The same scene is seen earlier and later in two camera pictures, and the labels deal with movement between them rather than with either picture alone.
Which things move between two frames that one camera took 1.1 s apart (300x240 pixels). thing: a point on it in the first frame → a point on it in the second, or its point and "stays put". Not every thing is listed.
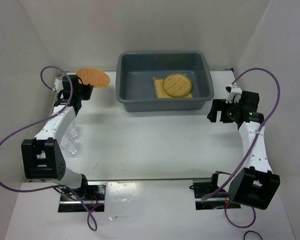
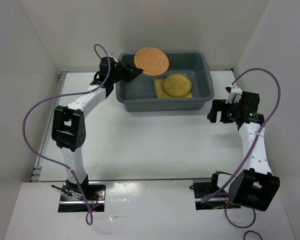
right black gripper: (218, 104) stays put
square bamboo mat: (161, 93) stays put
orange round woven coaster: (95, 77) → (152, 61)
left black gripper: (88, 89) → (131, 72)
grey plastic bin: (135, 85) stays put
